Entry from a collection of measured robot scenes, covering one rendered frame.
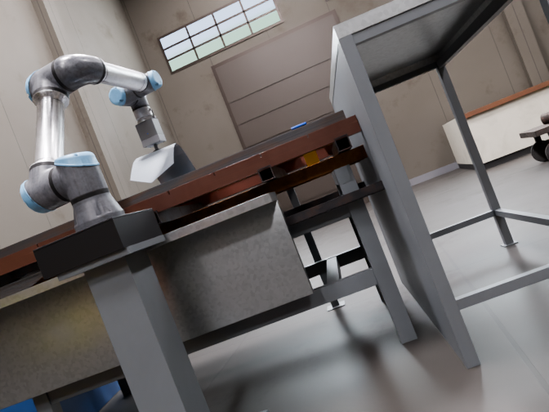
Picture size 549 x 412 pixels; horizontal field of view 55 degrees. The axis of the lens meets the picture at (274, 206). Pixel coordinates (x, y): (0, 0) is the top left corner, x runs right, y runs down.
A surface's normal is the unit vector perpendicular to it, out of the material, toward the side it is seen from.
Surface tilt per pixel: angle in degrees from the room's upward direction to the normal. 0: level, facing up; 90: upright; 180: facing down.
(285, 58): 90
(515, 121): 90
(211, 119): 90
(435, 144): 90
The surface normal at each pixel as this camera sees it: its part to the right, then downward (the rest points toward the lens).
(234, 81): -0.19, 0.08
